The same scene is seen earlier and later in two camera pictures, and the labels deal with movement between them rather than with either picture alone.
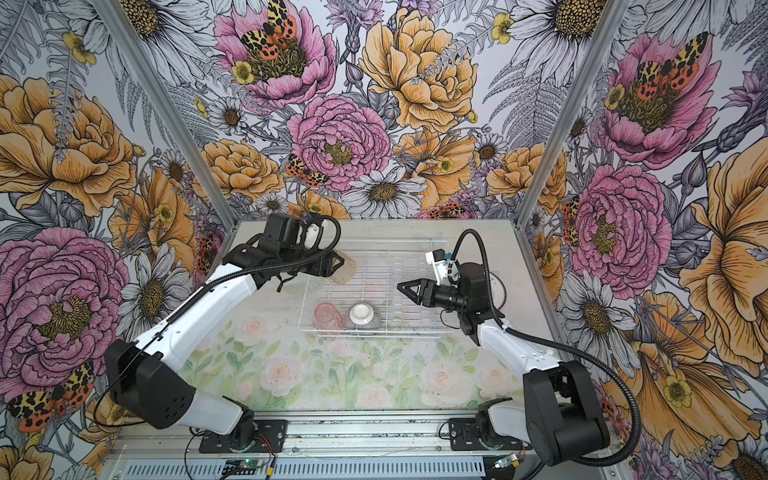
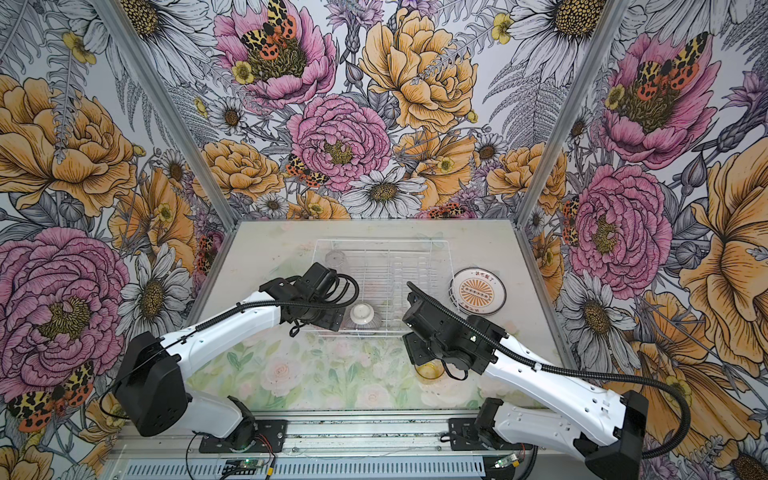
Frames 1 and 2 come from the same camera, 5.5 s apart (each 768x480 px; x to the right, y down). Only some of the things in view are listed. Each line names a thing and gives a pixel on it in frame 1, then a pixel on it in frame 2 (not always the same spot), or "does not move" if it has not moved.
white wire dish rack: x=362 y=297 does not move
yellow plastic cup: x=346 y=272 → x=430 y=371
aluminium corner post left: x=111 y=16 does not move
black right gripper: x=428 y=292 → x=413 y=343
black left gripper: x=323 y=263 → x=330 y=319
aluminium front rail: x=346 y=446 does not move
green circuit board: x=242 y=467 does not move
